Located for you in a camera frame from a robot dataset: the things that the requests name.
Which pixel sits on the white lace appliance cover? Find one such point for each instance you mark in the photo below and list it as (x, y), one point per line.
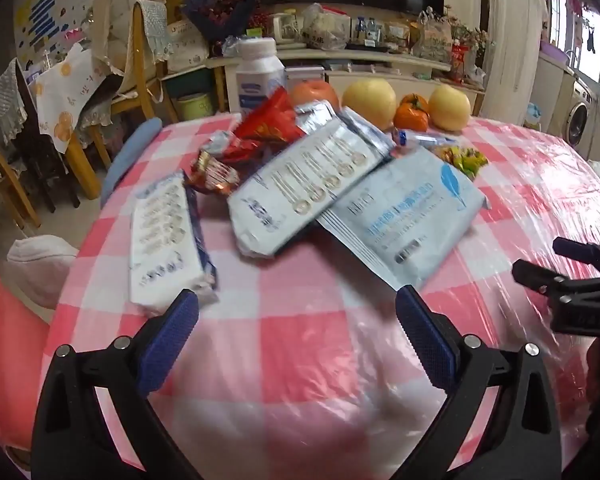
(510, 35)

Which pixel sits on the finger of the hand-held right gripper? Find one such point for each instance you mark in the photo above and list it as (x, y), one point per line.
(580, 305)
(590, 257)

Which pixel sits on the white printed sack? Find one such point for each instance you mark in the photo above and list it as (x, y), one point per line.
(187, 47)

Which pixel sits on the white washing machine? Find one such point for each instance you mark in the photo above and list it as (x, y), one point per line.
(577, 115)

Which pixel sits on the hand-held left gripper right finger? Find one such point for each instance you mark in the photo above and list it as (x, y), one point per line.
(422, 330)

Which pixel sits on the pink plastic bin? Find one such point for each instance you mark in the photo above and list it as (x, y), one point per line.
(10, 360)

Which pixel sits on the purple basin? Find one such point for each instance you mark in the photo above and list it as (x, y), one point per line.
(554, 51)

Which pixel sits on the printed paper bag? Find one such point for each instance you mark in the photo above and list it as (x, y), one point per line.
(432, 35)

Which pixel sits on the wall poster with blue stickers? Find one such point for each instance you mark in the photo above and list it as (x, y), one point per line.
(45, 10)

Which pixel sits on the red and silver snack wrapper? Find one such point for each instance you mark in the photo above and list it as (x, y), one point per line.
(235, 149)

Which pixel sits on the white milk carton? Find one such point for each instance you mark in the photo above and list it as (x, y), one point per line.
(300, 185)
(162, 240)

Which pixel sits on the white electric kettle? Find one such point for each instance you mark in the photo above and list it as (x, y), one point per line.
(285, 27)

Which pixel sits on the pink checked tablecloth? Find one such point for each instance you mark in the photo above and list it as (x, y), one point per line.
(300, 310)

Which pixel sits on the dark wooden chair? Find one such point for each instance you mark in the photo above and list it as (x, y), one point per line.
(40, 150)

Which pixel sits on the clear plastic bag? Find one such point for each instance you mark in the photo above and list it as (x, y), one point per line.
(325, 27)

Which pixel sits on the grey blue plastic pouch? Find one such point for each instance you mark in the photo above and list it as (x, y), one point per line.
(405, 220)

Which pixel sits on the green waste bin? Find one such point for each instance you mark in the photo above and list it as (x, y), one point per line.
(195, 107)

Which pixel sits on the blue cloth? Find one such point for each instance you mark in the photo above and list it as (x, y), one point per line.
(130, 155)

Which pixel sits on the red packet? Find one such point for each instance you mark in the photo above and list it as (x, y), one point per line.
(460, 62)

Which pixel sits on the orange persimmon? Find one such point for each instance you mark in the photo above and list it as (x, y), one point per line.
(411, 115)

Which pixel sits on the red apple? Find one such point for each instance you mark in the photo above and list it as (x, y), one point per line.
(312, 94)

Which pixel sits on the white television cabinet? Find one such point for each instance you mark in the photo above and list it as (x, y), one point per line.
(325, 55)

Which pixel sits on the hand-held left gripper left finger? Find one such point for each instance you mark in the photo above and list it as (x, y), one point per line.
(170, 340)

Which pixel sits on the red snack bag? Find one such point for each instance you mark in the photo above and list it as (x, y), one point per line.
(267, 120)

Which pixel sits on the grey cushion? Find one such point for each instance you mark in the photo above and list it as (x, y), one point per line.
(40, 270)

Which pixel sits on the orange print tablecloth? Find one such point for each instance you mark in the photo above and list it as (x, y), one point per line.
(65, 95)

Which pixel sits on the dark blue wrapped bouquet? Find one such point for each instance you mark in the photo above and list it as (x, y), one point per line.
(220, 12)

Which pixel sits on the yellow green candy wrapper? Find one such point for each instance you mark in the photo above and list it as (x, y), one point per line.
(460, 160)

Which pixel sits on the red gold candy wrapper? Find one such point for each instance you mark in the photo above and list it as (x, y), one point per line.
(212, 175)

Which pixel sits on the white plastic bottle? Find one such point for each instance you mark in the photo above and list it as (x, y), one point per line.
(260, 75)

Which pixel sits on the cream tote bag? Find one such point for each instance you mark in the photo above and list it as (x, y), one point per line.
(120, 10)

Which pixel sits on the yellow apple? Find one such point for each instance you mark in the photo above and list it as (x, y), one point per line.
(370, 100)
(450, 107)

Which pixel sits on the lilac tin box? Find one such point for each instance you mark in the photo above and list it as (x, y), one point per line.
(302, 74)

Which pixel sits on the grey lace chair cover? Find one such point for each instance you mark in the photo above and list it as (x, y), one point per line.
(152, 30)

